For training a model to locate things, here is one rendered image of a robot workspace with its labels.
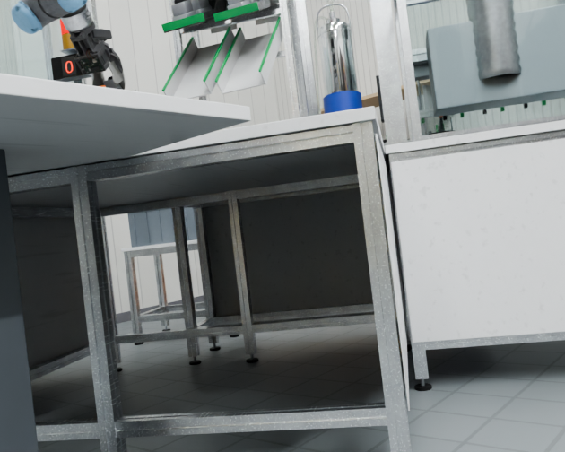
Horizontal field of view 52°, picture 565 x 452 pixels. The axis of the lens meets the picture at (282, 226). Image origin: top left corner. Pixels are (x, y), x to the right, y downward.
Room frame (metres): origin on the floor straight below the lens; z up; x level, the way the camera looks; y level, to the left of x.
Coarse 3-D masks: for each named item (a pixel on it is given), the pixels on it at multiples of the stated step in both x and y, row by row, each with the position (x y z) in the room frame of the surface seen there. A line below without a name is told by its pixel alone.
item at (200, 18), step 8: (208, 0) 1.79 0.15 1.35; (216, 0) 1.62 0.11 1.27; (224, 0) 1.67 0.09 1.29; (216, 8) 1.62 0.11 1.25; (224, 8) 1.67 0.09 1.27; (192, 16) 1.55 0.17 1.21; (200, 16) 1.54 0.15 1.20; (208, 16) 1.56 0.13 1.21; (168, 24) 1.58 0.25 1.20; (176, 24) 1.57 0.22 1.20; (184, 24) 1.56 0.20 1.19; (192, 24) 1.56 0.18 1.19
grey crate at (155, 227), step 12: (132, 216) 3.69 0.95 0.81; (144, 216) 3.67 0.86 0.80; (156, 216) 3.65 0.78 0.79; (168, 216) 3.64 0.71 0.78; (192, 216) 3.61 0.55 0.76; (132, 228) 3.69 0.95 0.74; (144, 228) 3.67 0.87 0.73; (156, 228) 3.66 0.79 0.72; (168, 228) 3.64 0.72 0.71; (192, 228) 3.61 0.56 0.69; (132, 240) 3.69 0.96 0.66; (144, 240) 3.67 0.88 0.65; (156, 240) 3.66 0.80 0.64; (168, 240) 3.64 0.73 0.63
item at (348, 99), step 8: (328, 96) 2.31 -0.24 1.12; (336, 96) 2.29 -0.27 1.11; (344, 96) 2.28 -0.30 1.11; (352, 96) 2.29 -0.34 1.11; (360, 96) 2.32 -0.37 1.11; (328, 104) 2.31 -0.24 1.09; (336, 104) 2.29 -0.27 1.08; (344, 104) 2.28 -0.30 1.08; (352, 104) 2.29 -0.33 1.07; (360, 104) 2.31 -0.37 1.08; (328, 112) 2.32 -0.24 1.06
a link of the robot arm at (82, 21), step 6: (84, 12) 1.51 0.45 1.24; (90, 12) 1.52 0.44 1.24; (66, 18) 1.49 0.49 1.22; (72, 18) 1.49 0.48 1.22; (78, 18) 1.50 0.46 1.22; (84, 18) 1.51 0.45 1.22; (90, 18) 1.53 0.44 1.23; (66, 24) 1.51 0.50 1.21; (72, 24) 1.51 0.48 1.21; (78, 24) 1.51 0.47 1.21; (84, 24) 1.52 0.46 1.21; (90, 24) 1.54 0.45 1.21; (72, 30) 1.52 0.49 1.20; (78, 30) 1.52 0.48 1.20
